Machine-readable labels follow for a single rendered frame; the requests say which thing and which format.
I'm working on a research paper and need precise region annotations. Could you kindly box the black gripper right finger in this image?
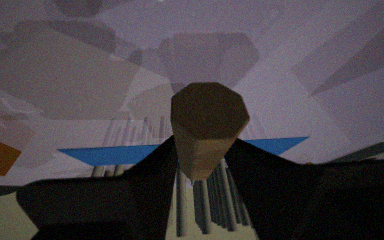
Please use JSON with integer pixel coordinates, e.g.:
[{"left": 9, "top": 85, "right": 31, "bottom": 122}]
[{"left": 224, "top": 138, "right": 384, "bottom": 240}]

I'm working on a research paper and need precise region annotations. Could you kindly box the brown flat bar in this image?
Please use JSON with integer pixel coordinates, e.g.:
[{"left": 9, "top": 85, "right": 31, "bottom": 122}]
[{"left": 0, "top": 142, "right": 21, "bottom": 177}]

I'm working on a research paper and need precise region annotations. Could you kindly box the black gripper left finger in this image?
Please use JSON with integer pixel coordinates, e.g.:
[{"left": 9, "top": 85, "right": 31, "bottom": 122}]
[{"left": 16, "top": 135, "right": 178, "bottom": 240}]

